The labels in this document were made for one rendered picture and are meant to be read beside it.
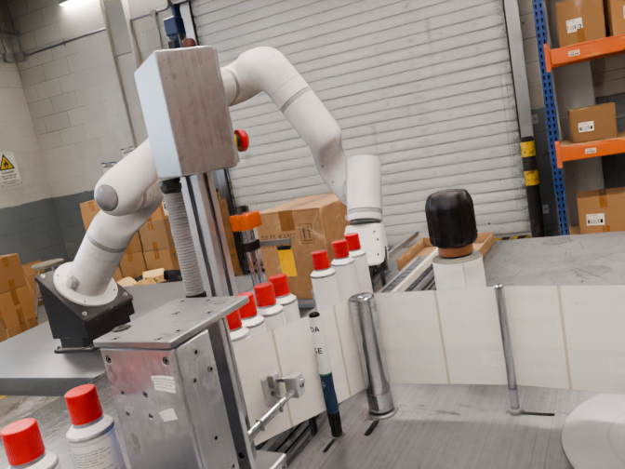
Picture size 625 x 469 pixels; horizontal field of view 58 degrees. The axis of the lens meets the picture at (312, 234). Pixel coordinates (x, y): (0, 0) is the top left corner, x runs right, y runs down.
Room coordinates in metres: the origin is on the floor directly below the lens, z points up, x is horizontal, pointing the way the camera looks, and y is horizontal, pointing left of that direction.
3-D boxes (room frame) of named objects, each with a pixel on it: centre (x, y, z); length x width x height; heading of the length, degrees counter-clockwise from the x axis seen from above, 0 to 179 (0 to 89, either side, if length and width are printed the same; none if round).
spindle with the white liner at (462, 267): (0.95, -0.24, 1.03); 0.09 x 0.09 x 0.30
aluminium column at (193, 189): (1.05, 0.19, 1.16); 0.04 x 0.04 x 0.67; 61
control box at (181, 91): (0.97, 0.17, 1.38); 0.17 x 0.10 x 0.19; 26
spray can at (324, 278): (1.11, -0.01, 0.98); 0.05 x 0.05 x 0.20
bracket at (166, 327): (0.60, 0.17, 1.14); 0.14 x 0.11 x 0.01; 151
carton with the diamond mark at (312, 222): (1.75, -0.02, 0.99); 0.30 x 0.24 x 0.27; 146
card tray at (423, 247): (1.89, -0.44, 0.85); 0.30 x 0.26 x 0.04; 151
